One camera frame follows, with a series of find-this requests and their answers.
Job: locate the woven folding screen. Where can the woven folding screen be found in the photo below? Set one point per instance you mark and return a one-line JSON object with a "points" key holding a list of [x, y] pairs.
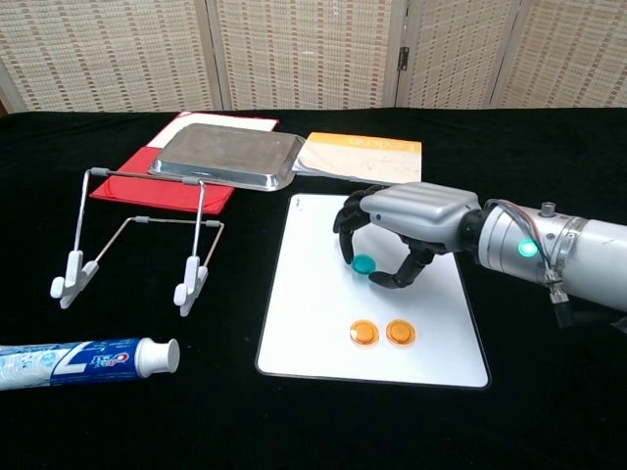
{"points": [[303, 54]]}

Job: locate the teal disc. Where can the teal disc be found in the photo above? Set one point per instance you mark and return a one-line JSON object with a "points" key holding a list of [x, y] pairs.
{"points": [[363, 265]]}

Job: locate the orange and white notebook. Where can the orange and white notebook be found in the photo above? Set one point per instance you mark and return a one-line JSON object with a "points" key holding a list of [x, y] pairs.
{"points": [[362, 159]]}

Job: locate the white magnetic board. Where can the white magnetic board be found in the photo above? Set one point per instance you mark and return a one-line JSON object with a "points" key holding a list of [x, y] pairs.
{"points": [[313, 303]]}

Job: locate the red paper folder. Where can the red paper folder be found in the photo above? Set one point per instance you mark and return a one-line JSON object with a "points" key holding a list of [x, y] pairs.
{"points": [[161, 196]]}

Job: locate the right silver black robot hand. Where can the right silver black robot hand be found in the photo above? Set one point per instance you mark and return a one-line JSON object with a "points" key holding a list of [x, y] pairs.
{"points": [[421, 215]]}

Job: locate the stainless steel tray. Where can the stainless steel tray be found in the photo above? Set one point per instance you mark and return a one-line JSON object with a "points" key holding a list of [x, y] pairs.
{"points": [[225, 152]]}

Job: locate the blue white toothpaste tube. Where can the blue white toothpaste tube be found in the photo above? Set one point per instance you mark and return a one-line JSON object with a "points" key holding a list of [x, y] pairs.
{"points": [[88, 364]]}

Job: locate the black tablecloth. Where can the black tablecloth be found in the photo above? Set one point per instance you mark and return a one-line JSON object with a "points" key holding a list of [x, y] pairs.
{"points": [[313, 431]]}

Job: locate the orange disc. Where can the orange disc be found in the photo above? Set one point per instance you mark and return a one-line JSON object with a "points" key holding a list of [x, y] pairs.
{"points": [[400, 333], [364, 333]]}

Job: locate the white paper sheet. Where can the white paper sheet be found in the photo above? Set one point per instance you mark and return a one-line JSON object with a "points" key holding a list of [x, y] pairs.
{"points": [[220, 121]]}

